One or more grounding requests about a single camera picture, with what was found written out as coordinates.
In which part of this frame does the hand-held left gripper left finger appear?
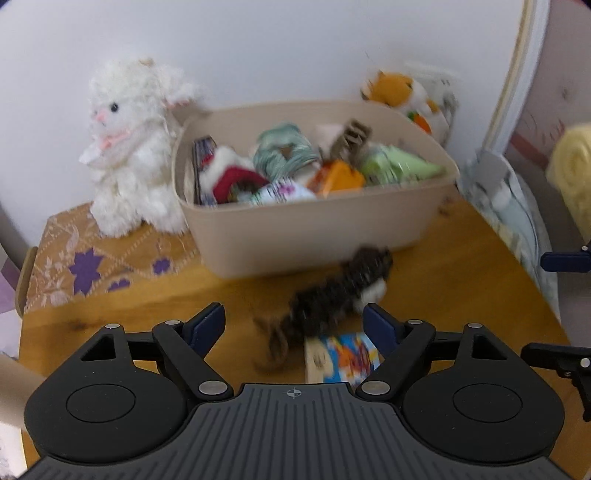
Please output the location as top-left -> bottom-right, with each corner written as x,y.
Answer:
81,302 -> 234,401

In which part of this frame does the yellow rolled towel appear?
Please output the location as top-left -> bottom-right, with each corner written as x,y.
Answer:
546,122 -> 591,236

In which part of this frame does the lavender box with beige edge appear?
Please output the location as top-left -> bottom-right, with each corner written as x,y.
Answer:
0,247 -> 38,356

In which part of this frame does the orange hamster plush toy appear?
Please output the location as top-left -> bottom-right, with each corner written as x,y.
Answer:
360,62 -> 460,148

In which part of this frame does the brown flower-patterned tablecloth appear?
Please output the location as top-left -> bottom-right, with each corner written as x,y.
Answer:
25,198 -> 218,315

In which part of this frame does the wooden desktop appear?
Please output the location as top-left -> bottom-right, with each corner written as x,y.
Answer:
18,189 -> 573,467

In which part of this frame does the round pale blue tray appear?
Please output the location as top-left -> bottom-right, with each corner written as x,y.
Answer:
462,157 -> 561,324

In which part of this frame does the dark brown plush toy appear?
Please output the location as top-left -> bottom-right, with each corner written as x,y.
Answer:
254,244 -> 395,370

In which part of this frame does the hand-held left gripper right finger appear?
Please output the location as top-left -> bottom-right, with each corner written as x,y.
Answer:
355,302 -> 520,398

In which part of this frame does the red and white fuzzy sock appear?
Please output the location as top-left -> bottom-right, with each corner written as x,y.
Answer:
199,147 -> 271,205

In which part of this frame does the green red-label snack packet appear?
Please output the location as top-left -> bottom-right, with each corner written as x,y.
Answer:
360,145 -> 446,186

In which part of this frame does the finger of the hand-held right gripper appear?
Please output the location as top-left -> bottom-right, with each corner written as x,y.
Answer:
521,344 -> 591,422
540,247 -> 591,273

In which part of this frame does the framed pink cartoon picture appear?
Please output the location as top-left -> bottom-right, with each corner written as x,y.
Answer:
480,0 -> 591,158

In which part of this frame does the blue cartoon print box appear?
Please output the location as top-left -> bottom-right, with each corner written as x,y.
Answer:
305,332 -> 382,386

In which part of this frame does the green striped scrunchie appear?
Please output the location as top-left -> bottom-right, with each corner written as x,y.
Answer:
253,122 -> 321,178

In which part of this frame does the white lamb plush toy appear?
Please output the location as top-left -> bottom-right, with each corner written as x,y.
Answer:
78,58 -> 208,238

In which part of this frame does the beige plastic basket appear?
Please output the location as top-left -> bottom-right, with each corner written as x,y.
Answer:
172,99 -> 460,279

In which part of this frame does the beige cardboard tube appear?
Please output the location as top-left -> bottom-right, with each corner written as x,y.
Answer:
0,354 -> 47,426

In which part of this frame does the orange box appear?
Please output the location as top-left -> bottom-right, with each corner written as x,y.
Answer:
307,159 -> 365,197

